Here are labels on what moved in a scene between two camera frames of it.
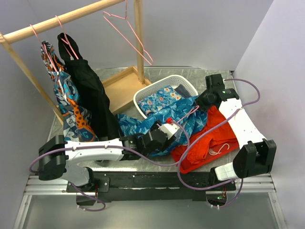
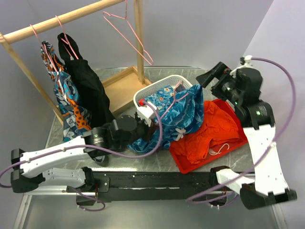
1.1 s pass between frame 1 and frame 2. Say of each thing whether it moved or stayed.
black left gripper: moved
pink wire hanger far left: stayed
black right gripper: moved
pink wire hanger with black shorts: stayed
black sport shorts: stayed
